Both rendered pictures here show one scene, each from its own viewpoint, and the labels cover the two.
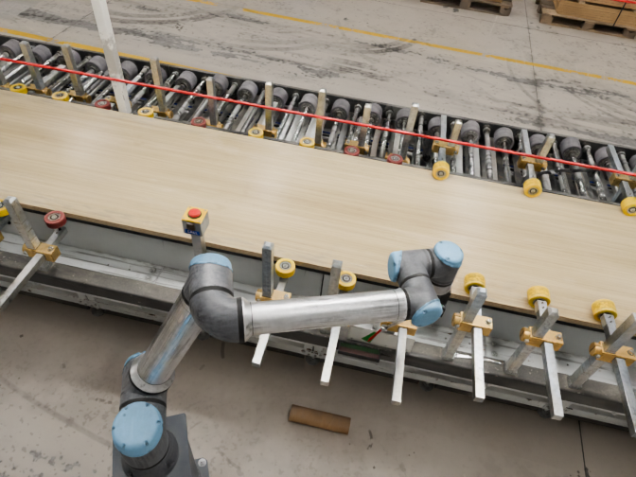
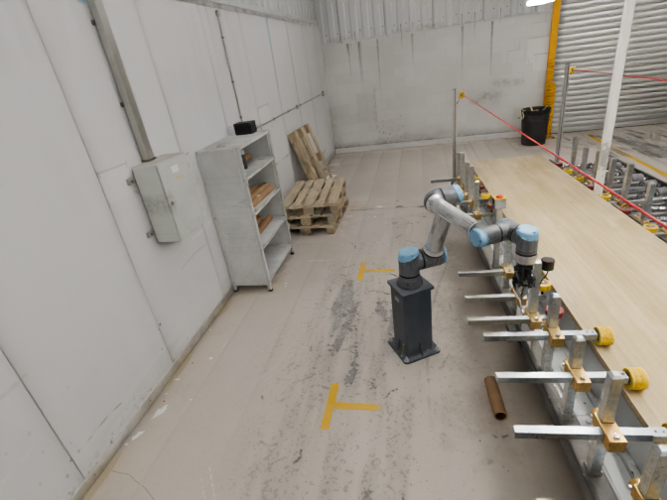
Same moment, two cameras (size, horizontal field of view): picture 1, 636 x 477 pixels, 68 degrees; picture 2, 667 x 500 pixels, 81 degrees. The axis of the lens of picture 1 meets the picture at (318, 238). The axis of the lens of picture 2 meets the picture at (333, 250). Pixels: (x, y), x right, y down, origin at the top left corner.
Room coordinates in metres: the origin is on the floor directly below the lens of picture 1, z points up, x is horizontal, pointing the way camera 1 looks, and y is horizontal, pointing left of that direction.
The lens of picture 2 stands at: (0.22, -2.01, 2.17)
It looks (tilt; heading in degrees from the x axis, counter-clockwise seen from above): 26 degrees down; 94
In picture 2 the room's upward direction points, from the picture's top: 8 degrees counter-clockwise
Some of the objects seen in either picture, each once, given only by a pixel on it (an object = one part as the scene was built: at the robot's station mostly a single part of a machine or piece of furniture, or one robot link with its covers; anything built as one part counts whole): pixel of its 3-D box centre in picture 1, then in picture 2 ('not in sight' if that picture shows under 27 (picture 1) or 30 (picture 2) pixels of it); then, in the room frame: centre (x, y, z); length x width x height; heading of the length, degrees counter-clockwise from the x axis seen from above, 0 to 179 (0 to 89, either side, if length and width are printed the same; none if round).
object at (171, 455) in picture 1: (148, 450); (409, 277); (0.55, 0.49, 0.65); 0.19 x 0.19 x 0.10
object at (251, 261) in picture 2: not in sight; (251, 210); (-0.93, 2.07, 0.78); 0.90 x 0.45 x 1.55; 80
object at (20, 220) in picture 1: (31, 241); (475, 207); (1.23, 1.16, 0.86); 0.03 x 0.03 x 0.48; 83
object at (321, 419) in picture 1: (319, 419); (494, 397); (0.98, -0.11, 0.04); 0.30 x 0.08 x 0.08; 83
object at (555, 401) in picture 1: (547, 349); (564, 377); (0.94, -0.86, 0.95); 0.50 x 0.04 x 0.04; 173
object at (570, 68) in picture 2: not in sight; (564, 120); (2.49, 2.33, 1.25); 0.15 x 0.08 x 1.10; 83
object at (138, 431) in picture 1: (141, 432); (410, 261); (0.56, 0.50, 0.79); 0.17 x 0.15 x 0.18; 15
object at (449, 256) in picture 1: (444, 263); (526, 240); (0.97, -0.39, 1.31); 0.10 x 0.09 x 0.12; 105
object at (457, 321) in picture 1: (471, 323); (552, 332); (1.02, -0.60, 0.95); 0.13 x 0.06 x 0.05; 83
